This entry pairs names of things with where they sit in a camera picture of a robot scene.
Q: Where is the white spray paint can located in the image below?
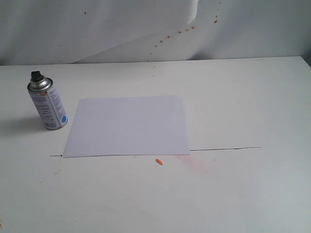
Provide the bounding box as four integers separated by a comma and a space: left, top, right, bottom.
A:
27, 71, 68, 130

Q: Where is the white paper sheet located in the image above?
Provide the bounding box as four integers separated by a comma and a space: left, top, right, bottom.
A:
63, 96, 190, 157

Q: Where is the white backdrop cloth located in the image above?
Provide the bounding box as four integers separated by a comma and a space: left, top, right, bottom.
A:
0, 0, 311, 65

